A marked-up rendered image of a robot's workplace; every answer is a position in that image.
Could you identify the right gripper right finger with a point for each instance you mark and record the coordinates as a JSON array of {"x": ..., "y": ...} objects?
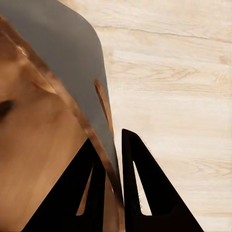
[{"x": 169, "y": 212}]

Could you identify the trash can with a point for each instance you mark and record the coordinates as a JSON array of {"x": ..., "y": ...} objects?
[{"x": 53, "y": 96}]

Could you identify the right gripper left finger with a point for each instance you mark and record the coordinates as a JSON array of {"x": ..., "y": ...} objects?
[{"x": 57, "y": 213}]

